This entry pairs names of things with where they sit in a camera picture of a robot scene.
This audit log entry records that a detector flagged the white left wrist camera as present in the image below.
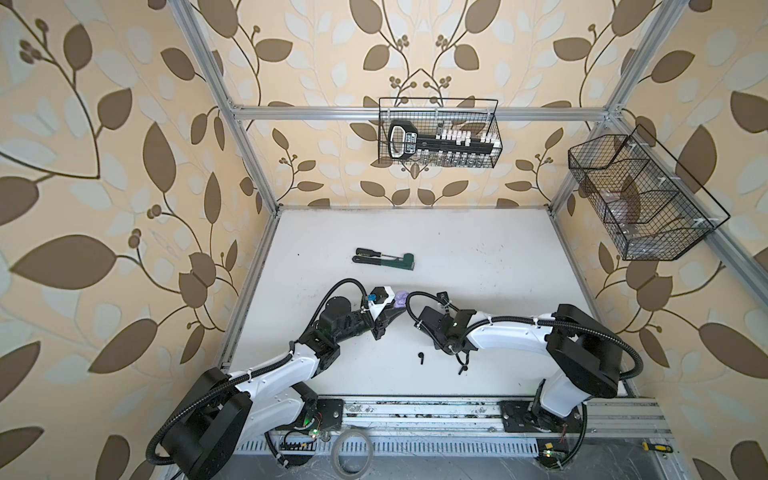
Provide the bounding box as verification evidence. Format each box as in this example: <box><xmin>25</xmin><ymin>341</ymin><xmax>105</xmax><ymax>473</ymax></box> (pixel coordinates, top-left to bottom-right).
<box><xmin>365</xmin><ymin>286</ymin><xmax>395</xmax><ymax>311</ymax></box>

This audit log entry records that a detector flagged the black wire basket right wall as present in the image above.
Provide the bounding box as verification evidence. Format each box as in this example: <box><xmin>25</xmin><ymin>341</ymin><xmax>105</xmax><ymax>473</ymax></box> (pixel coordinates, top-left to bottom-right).
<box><xmin>568</xmin><ymin>124</ymin><xmax>731</xmax><ymax>262</ymax></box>

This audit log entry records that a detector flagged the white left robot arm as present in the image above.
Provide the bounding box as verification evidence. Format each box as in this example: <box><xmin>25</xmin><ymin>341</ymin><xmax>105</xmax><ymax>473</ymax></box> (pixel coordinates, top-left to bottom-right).
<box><xmin>145</xmin><ymin>278</ymin><xmax>407</xmax><ymax>479</ymax></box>

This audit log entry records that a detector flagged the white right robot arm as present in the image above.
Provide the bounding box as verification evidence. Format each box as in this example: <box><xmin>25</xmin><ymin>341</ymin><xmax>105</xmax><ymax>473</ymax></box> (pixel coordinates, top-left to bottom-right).
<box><xmin>395</xmin><ymin>291</ymin><xmax>644</xmax><ymax>418</ymax></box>

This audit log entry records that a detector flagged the purple earbud charging case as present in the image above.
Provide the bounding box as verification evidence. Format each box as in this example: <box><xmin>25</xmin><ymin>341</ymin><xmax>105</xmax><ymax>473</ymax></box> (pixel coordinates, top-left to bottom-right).
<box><xmin>393</xmin><ymin>291</ymin><xmax>409</xmax><ymax>308</ymax></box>

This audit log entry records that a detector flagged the socket set rail in basket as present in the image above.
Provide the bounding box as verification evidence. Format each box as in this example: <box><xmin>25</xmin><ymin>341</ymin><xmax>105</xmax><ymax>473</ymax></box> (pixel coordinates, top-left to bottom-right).
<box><xmin>384</xmin><ymin>120</ymin><xmax>502</xmax><ymax>160</ymax></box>

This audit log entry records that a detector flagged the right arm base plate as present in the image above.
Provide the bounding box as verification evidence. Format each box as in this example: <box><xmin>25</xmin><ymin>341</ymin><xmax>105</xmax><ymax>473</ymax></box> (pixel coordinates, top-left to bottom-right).
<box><xmin>498</xmin><ymin>400</ymin><xmax>583</xmax><ymax>436</ymax></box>

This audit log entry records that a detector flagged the grey tape roll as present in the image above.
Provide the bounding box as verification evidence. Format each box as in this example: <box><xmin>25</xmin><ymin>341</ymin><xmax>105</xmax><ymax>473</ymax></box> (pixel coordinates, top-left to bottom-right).
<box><xmin>330</xmin><ymin>428</ymin><xmax>374</xmax><ymax>480</ymax></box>

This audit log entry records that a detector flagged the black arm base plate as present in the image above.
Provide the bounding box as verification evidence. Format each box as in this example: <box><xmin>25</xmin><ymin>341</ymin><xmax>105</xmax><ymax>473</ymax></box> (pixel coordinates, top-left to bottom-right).
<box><xmin>297</xmin><ymin>398</ymin><xmax>345</xmax><ymax>434</ymax></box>

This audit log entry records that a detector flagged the black wire basket back wall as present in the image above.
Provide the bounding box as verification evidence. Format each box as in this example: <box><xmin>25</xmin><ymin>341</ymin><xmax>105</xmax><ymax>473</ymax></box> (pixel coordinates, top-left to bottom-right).
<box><xmin>377</xmin><ymin>96</ymin><xmax>503</xmax><ymax>169</ymax></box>

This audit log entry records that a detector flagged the green black-handled hand tool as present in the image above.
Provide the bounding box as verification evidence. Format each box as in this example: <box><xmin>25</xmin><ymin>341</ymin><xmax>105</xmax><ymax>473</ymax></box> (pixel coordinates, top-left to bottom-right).
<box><xmin>352</xmin><ymin>253</ymin><xmax>415</xmax><ymax>271</ymax></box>

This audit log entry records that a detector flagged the black wire basket wall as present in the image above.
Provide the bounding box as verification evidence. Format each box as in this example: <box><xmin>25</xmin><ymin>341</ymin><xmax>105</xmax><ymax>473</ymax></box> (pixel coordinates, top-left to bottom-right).
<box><xmin>568</xmin><ymin>124</ymin><xmax>731</xmax><ymax>262</ymax></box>
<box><xmin>377</xmin><ymin>96</ymin><xmax>503</xmax><ymax>169</ymax></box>

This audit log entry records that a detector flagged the small yellow black screwdriver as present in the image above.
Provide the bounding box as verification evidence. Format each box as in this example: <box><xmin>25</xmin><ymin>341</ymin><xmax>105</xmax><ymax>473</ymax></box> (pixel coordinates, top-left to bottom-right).
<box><xmin>642</xmin><ymin>442</ymin><xmax>674</xmax><ymax>454</ymax></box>

